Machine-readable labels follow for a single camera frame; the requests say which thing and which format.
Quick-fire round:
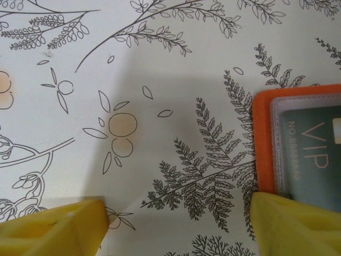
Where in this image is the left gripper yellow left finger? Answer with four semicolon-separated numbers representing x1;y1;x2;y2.
0;197;110;256

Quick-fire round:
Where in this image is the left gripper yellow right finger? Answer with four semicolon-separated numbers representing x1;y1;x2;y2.
251;191;341;256

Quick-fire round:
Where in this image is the orange card holder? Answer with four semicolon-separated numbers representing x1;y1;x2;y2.
251;84;341;201

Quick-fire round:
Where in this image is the teal VIP card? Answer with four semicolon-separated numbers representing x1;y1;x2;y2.
273;103;341;213

